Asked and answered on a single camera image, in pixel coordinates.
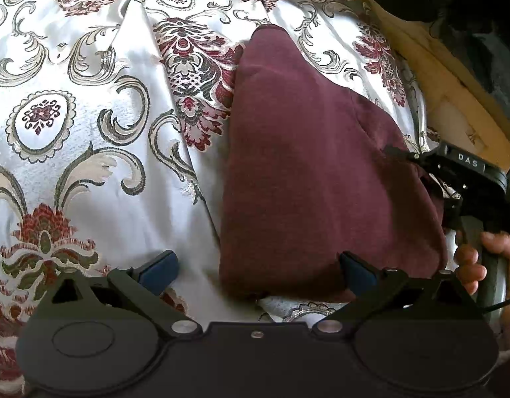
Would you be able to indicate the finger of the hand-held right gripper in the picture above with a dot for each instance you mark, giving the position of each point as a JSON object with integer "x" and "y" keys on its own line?
{"x": 408, "y": 154}

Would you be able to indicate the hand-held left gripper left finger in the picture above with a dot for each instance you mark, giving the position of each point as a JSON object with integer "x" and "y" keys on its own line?
{"x": 159, "y": 271}

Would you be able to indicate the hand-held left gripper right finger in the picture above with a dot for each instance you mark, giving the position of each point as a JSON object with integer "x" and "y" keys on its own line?
{"x": 356, "y": 273}

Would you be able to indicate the maroon cloth garment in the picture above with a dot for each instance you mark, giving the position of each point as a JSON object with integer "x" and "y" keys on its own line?
{"x": 313, "y": 174}

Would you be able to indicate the person's right hand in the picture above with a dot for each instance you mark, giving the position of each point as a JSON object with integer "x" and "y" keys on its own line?
{"x": 470, "y": 267}

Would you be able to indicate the white floral bedspread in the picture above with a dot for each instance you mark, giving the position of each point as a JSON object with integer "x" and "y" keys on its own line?
{"x": 93, "y": 91}

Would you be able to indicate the wooden bed frame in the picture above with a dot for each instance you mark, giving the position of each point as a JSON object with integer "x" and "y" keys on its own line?
{"x": 445, "y": 70}

